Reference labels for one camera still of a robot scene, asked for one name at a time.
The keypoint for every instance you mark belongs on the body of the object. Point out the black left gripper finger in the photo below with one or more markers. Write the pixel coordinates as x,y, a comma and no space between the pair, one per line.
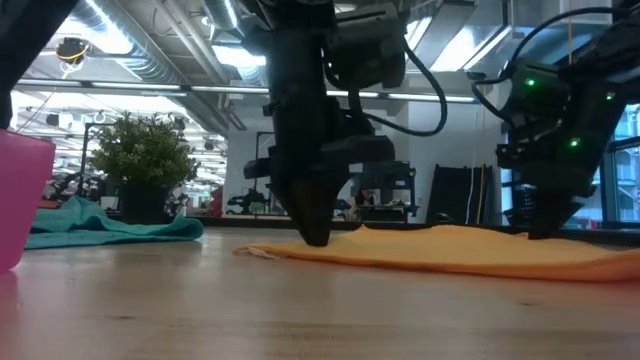
327,200
300,210

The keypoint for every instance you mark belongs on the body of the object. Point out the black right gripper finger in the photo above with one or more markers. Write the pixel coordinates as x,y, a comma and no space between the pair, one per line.
542,215
564,212

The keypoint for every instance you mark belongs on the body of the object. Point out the orange microfiber towel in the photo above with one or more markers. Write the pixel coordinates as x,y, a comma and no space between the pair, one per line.
450,250

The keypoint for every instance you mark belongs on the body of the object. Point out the teal microfiber towel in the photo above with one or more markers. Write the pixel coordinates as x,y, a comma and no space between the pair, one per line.
100,230

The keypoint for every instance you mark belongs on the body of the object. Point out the pink plastic basket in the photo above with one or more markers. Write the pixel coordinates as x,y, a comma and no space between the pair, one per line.
25,200

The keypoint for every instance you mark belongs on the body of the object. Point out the black perforated crate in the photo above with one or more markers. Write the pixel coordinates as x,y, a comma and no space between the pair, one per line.
522,205

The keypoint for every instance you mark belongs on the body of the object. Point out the person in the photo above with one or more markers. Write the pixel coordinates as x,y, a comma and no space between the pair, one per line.
367,197

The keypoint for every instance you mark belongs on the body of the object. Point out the black background machine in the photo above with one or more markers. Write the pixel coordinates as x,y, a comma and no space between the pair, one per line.
250,200

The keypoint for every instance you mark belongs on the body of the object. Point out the black equipment rack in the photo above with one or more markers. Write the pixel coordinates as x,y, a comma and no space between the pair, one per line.
395,175

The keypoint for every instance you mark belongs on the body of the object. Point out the black leaning panels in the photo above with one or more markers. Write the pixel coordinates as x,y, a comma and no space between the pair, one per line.
450,195

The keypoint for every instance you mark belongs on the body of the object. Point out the ceiling light strip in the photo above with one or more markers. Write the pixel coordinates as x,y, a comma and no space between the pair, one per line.
430,97

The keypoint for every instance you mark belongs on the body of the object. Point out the green potted plant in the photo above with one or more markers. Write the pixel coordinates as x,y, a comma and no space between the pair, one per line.
145,155

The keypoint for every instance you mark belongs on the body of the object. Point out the black metal stand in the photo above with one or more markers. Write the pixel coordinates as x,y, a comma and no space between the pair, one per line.
85,160

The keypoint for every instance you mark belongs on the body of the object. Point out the black ceiling sensor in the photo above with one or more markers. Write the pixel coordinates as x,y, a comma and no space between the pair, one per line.
71,50

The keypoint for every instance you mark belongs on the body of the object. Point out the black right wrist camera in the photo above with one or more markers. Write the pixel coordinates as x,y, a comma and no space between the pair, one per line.
535,95

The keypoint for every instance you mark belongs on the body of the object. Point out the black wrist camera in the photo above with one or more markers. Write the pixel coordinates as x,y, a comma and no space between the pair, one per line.
535,95
365,50

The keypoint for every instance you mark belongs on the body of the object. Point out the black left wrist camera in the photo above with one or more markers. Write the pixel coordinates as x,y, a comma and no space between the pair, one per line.
365,50

